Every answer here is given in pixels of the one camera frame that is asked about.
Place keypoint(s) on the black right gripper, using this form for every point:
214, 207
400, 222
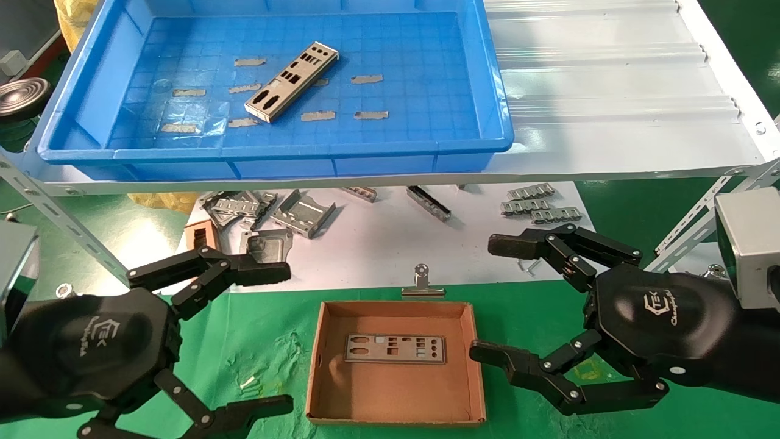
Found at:
670, 323

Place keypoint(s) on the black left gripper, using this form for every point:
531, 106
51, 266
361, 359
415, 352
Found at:
91, 347

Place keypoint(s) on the silver metal I/O shield plate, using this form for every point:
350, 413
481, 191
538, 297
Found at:
407, 360
281, 92

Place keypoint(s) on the shallow brown cardboard box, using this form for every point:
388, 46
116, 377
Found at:
396, 390

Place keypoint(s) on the blue plastic tray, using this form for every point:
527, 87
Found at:
426, 91

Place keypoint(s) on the small grey box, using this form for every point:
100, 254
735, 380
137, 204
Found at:
11, 63

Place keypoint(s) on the green table cloth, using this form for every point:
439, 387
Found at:
256, 329

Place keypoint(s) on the square grey metal plate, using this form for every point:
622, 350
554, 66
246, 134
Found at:
268, 247

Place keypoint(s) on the small perforated metal strip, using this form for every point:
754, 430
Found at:
557, 215
530, 192
524, 207

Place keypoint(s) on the dark metal bar part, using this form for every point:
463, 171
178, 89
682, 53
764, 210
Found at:
429, 204

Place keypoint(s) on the white sheet board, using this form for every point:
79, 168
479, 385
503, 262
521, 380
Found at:
378, 244

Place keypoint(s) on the small grey metal part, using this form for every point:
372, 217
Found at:
362, 194

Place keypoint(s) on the white metal shelf board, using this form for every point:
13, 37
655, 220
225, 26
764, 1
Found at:
609, 91

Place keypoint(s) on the clear plastic film sheet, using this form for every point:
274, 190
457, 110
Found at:
152, 119

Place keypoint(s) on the black round disc base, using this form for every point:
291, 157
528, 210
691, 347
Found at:
24, 97

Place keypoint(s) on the small brown cardboard frame box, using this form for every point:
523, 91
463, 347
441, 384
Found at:
188, 235

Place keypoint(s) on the grey metal bracket piece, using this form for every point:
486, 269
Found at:
222, 210
265, 201

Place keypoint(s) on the folded slotted metal bracket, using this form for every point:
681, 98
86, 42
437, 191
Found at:
301, 216

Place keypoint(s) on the slotted grey shelf post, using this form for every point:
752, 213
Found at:
61, 222
688, 228

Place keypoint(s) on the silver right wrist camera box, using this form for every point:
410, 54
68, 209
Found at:
749, 244

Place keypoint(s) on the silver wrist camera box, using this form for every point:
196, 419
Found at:
749, 244
15, 268

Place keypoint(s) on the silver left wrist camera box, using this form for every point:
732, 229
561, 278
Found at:
15, 268

